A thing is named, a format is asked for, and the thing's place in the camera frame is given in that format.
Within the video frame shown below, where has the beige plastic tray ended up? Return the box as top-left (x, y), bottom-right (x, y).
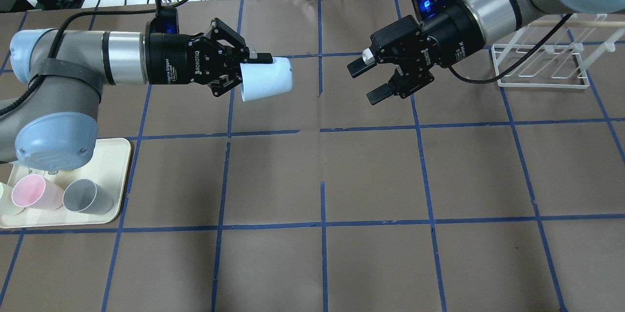
top-left (0, 138), bottom-right (133, 229)

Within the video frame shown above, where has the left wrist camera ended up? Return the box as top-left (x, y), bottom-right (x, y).
top-left (150, 6), bottom-right (179, 34)

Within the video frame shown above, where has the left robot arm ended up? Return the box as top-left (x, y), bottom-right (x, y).
top-left (0, 6), bottom-right (276, 171)

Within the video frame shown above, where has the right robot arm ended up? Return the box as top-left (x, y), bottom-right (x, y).
top-left (347, 0), bottom-right (625, 105)

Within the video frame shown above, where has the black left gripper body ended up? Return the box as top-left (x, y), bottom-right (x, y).
top-left (145, 18), bottom-right (248, 90)

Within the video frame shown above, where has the grey cup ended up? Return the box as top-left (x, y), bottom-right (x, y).
top-left (62, 179), bottom-right (114, 215)

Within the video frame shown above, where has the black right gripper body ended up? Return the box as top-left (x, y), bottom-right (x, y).
top-left (369, 0), bottom-right (484, 99)

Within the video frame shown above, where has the pink cup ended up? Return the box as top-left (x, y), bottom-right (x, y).
top-left (11, 174), bottom-right (64, 210)

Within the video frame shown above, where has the light blue ikea cup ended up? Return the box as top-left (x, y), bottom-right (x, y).
top-left (240, 58), bottom-right (294, 102)

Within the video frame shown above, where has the white wire cup rack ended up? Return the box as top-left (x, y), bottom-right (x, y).
top-left (490, 14), bottom-right (625, 89)

